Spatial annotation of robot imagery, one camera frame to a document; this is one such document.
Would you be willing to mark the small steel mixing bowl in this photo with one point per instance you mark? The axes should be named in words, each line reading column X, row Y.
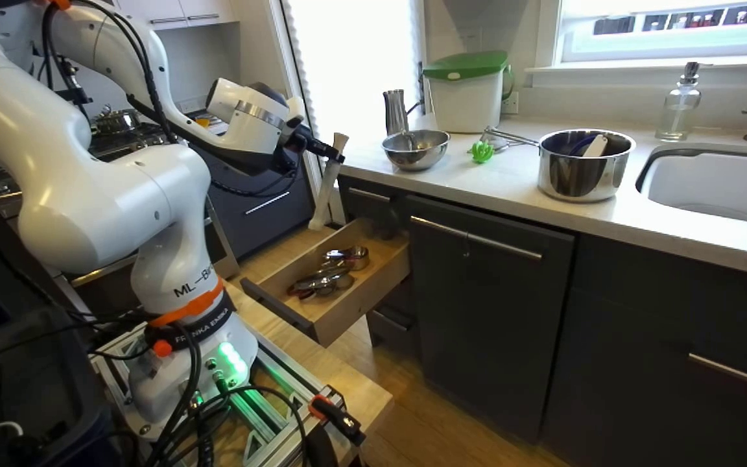
column 416, row 150

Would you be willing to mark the dark blue drawer cabinet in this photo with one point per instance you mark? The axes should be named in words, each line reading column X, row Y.
column 258, row 209

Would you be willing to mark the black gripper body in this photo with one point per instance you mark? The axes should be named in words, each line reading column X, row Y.
column 301, row 138

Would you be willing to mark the open wooden top drawer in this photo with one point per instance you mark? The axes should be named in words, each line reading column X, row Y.
column 328, row 318

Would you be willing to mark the clear soap dispenser bottle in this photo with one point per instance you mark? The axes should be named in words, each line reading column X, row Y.
column 681, row 104

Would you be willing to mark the dark cabinet under sink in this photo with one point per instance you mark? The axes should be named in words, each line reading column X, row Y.
column 651, row 361

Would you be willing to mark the glass pot lid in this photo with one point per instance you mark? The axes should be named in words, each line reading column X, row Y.
column 335, row 274

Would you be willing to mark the white bin with green lid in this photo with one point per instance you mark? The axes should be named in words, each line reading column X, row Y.
column 467, row 90

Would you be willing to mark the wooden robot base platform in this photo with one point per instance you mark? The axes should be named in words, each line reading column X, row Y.
column 201, row 391

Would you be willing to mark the large steel pot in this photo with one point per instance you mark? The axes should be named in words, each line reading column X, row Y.
column 582, row 164

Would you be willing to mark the dark dishwasher front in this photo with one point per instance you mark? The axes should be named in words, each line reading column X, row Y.
column 488, row 296

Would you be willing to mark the green plastic toy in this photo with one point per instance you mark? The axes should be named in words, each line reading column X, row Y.
column 480, row 152

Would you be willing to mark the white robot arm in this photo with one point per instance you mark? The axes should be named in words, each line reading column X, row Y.
column 147, row 207

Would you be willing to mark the white kitchen sink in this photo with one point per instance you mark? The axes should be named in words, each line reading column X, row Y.
column 699, row 177

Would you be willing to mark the steel cylindrical canister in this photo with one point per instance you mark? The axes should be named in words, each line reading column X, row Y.
column 394, row 112

